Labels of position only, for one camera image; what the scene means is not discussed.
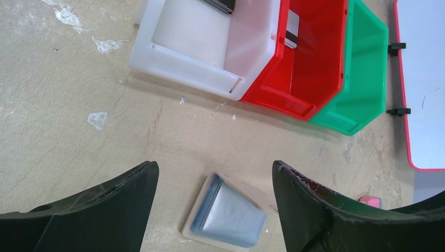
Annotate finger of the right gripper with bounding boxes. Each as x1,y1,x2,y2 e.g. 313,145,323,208
391,191,444,214

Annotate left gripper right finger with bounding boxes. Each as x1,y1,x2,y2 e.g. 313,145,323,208
272,161,444,251

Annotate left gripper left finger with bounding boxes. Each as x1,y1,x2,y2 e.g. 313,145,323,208
1,161,159,251

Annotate beige card holder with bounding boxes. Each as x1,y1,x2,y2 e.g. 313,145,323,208
182,172,279,251

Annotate green plastic bin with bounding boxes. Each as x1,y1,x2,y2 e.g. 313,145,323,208
309,1,388,135

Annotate silver credit card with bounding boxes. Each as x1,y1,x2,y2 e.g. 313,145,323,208
285,10,300,49

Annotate pink eraser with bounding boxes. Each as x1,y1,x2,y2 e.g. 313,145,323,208
358,196,382,208

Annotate black whiteboard foot near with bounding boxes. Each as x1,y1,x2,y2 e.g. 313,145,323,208
386,108,411,117

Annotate black whiteboard foot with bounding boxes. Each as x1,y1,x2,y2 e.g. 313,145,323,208
387,43,407,57
386,108,411,117

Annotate red plastic bin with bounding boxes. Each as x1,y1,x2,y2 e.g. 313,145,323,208
241,0,348,121

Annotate black whiteboard foot far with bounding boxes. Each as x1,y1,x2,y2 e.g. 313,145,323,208
387,43,407,57

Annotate pink framed whiteboard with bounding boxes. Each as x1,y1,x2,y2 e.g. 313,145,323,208
394,0,444,171

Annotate white plastic bin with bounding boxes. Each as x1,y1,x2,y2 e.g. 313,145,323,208
128,0,281,101

